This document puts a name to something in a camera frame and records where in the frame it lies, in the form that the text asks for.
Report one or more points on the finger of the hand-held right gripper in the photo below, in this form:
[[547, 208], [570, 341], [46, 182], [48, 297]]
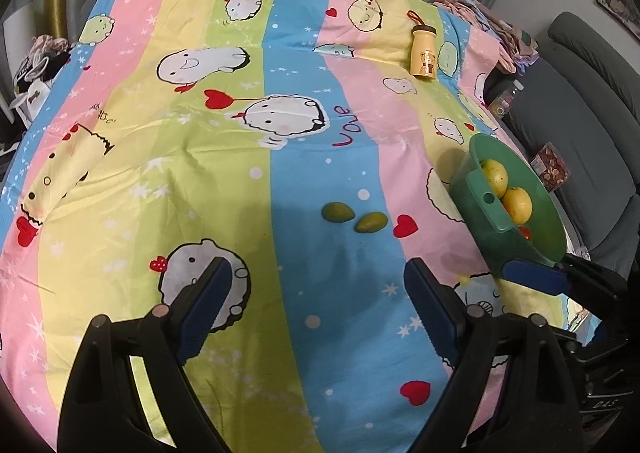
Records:
[[535, 275]]

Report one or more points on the yellow green lemon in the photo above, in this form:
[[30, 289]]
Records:
[[517, 205], [492, 177]]

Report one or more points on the clear plastic drink bottle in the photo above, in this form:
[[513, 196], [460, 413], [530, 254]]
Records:
[[502, 103]]

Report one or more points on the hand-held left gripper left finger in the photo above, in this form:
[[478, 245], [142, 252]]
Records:
[[205, 303]]

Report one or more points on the yellow bear print bottle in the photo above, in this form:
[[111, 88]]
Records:
[[424, 53]]

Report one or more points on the green mango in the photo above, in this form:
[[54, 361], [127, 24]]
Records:
[[337, 211], [370, 222]]

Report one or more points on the green plastic bowl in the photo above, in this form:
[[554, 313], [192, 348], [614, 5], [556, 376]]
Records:
[[480, 228]]

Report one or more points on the grey ribbed sofa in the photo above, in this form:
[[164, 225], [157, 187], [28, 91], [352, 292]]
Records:
[[575, 98]]

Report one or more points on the colourful cartoon printed blanket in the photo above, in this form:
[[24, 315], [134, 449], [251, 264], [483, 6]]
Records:
[[225, 133]]

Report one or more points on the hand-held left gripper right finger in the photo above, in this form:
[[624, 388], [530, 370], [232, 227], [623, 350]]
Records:
[[435, 305]]

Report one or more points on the large red tomato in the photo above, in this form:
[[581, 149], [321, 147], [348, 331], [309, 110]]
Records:
[[524, 233]]

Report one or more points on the snack packet on sofa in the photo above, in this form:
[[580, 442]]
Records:
[[550, 168]]

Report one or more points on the pile of printed bags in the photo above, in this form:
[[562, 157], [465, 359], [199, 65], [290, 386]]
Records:
[[35, 78]]

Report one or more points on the pile of pastel clothes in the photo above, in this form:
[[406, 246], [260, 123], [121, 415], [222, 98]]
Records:
[[480, 13]]

